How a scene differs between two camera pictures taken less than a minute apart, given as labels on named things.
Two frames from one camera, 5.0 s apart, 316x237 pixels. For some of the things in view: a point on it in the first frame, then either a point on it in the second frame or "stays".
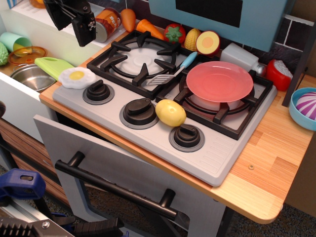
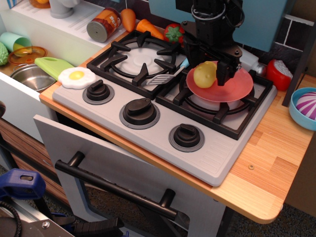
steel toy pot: [32, 76] stays
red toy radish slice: [278, 73] stays
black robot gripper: [64, 12] to [215, 21]
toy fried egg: [77, 77] stays
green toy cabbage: [4, 54] stays
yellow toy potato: [170, 112] to [204, 74]
